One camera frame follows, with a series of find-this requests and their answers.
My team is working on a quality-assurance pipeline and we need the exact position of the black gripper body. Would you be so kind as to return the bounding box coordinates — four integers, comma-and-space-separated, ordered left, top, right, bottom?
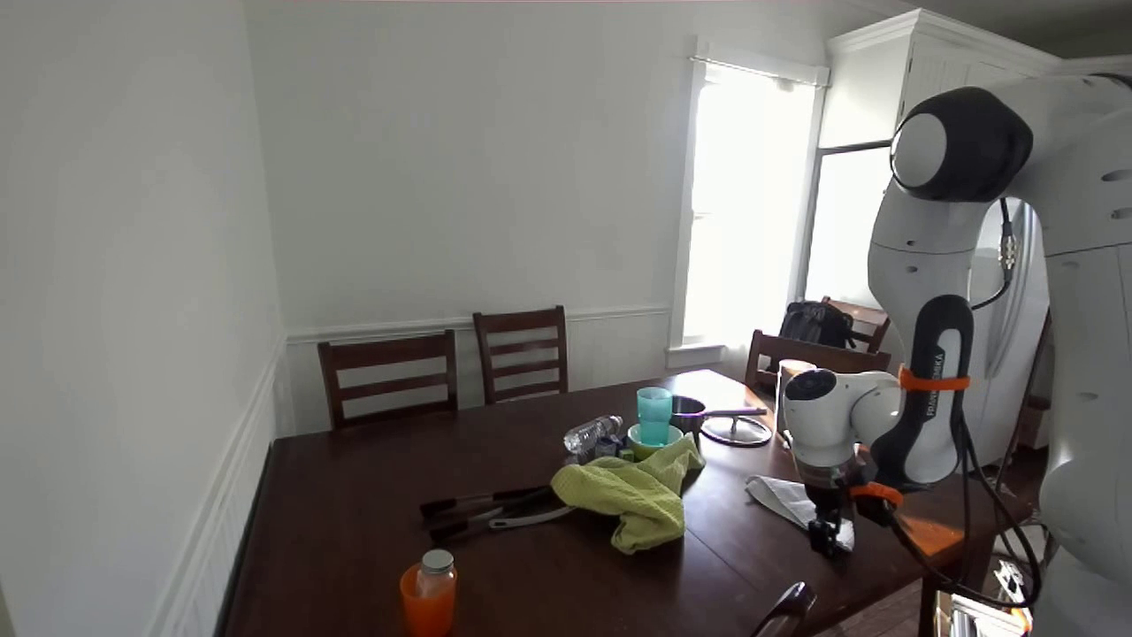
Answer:
806, 475, 861, 533

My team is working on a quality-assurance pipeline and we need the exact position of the white waffle towel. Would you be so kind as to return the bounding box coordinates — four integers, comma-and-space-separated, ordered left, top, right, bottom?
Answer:
742, 469, 825, 533

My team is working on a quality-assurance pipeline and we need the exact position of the steel frying pan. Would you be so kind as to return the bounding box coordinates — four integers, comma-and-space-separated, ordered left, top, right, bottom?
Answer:
699, 407, 778, 454

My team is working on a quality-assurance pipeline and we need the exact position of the black bag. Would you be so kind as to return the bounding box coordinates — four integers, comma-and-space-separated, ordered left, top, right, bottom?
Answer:
778, 298, 855, 354

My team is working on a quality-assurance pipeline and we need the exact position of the yellow green cloth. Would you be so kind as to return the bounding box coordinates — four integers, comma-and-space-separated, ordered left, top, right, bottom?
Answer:
548, 433, 712, 560

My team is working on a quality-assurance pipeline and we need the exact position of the teal small bowl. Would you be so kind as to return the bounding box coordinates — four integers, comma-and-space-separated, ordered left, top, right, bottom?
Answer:
624, 416, 690, 458

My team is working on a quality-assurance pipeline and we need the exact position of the teal plastic cup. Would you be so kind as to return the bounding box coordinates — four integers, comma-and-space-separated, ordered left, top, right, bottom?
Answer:
633, 382, 679, 448

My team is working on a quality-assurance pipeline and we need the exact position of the small steel dish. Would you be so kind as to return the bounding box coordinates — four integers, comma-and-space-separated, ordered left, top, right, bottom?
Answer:
559, 410, 633, 464

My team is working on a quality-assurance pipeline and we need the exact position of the white refrigerator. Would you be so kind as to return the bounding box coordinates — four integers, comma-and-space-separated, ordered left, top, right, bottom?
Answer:
804, 139, 899, 310

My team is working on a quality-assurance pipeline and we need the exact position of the bright window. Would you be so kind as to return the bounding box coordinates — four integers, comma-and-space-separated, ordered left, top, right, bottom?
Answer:
679, 52, 825, 354

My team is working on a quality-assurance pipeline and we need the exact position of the orange bottle white cap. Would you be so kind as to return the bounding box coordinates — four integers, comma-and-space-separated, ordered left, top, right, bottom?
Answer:
396, 546, 464, 637

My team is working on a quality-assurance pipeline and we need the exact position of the white tall cabinet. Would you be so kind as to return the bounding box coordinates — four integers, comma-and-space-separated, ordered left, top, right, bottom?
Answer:
820, 6, 1065, 157

